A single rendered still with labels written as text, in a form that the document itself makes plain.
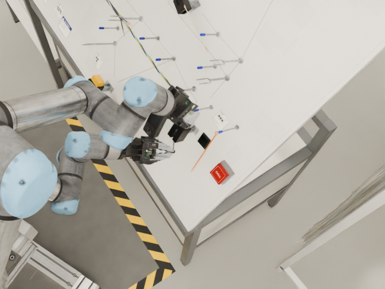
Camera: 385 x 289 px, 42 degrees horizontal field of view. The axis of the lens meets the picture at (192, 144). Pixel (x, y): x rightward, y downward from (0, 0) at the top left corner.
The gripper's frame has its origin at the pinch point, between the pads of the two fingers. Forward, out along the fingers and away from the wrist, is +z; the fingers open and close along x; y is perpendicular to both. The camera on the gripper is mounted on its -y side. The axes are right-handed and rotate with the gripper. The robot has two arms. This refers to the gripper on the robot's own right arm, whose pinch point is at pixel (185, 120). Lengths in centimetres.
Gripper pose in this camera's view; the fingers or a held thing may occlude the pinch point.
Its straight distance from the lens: 153.2
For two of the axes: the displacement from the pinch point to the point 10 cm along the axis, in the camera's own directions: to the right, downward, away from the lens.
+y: 6.9, -7.0, -1.9
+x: -6.1, -7.1, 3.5
